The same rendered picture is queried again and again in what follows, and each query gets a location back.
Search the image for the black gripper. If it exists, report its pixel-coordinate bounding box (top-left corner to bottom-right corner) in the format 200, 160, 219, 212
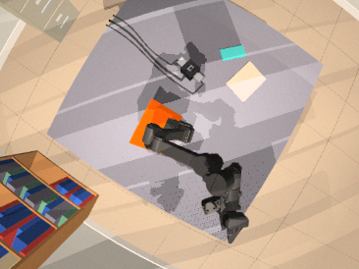
216, 188, 249, 243

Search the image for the turquoise rectangular block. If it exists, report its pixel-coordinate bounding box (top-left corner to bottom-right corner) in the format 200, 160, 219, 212
220, 45, 246, 61

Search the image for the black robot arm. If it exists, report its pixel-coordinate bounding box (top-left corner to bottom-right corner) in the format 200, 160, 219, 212
142, 118, 242, 215

